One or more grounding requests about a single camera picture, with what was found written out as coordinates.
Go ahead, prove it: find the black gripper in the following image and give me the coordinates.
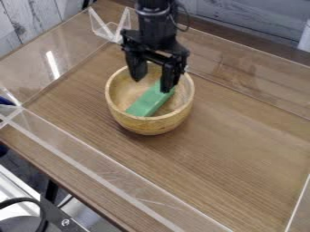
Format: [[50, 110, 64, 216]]
[[121, 13, 189, 93]]

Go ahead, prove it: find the green rectangular block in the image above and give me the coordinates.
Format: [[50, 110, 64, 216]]
[[124, 81, 175, 117]]

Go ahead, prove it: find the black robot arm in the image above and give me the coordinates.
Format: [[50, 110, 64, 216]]
[[121, 0, 189, 93]]

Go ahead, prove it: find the brown wooden bowl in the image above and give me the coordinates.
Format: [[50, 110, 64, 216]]
[[105, 63, 195, 136]]

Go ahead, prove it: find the white object at right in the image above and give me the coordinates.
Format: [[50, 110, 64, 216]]
[[298, 24, 310, 53]]

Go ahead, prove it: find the blue object at edge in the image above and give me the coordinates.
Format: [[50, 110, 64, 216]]
[[0, 96, 14, 106]]

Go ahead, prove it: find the black table leg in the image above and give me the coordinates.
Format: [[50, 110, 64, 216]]
[[45, 180, 58, 203]]

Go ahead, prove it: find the clear acrylic tray wall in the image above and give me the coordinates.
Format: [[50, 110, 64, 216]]
[[0, 0, 310, 232]]

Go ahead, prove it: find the black metal bracket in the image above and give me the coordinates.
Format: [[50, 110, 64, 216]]
[[40, 198, 89, 232]]

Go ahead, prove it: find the black cable loop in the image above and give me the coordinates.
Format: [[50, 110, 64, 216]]
[[0, 198, 48, 232]]

